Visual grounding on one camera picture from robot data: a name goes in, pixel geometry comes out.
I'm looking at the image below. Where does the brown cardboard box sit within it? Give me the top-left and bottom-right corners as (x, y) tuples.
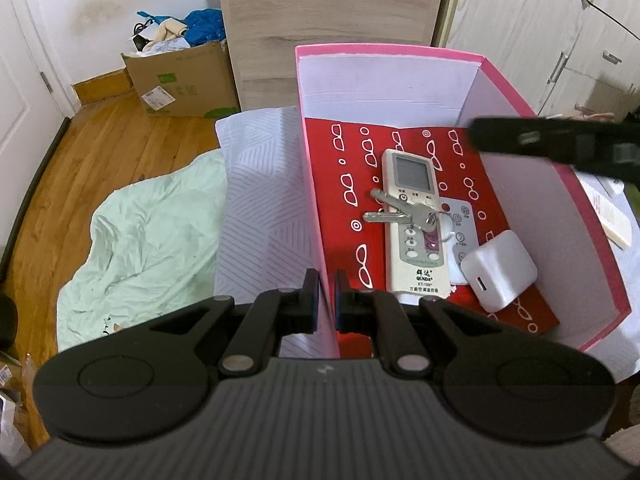
(121, 40), (241, 118)

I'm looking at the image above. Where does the beige remote control with screen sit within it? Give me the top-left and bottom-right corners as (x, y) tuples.
(381, 149), (447, 296)

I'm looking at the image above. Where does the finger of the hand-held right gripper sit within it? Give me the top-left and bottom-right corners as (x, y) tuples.
(472, 116), (576, 165)

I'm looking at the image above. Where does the small white remote control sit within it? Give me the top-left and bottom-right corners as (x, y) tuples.
(437, 199), (478, 286)

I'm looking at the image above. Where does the wooden shelf cabinet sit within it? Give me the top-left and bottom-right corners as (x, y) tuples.
(212, 0), (451, 111)

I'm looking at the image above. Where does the large white charger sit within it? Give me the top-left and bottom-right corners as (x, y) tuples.
(460, 230), (538, 312)

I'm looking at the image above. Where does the black door draft stopper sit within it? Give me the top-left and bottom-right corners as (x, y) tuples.
(0, 116), (71, 281)

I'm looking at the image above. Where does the cream remote control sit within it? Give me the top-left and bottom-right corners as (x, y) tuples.
(585, 187), (632, 250)

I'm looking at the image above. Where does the blue plastic bag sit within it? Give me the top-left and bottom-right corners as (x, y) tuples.
(184, 8), (224, 46)

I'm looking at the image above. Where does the white door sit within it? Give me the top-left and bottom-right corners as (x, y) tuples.
(0, 0), (76, 221)

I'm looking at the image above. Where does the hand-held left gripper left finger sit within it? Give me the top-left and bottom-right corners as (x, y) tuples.
(147, 268), (321, 376)

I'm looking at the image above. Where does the light green cloth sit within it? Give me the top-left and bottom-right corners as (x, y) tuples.
(56, 149), (228, 353)

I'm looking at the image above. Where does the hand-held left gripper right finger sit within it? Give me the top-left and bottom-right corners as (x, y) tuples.
(334, 269), (506, 378)

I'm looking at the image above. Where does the pink cardboard box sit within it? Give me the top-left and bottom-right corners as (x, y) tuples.
(294, 44), (632, 361)

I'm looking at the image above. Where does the red patterned booklet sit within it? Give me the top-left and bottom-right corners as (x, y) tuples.
(302, 117), (561, 358)

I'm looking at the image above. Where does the light wooden wardrobe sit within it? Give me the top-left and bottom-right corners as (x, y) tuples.
(435, 0), (640, 121)

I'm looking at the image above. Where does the beige cloth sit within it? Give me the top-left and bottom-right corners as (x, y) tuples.
(152, 17), (188, 43)

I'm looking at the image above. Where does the bunch of keys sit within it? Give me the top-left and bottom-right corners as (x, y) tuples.
(362, 187), (453, 233)

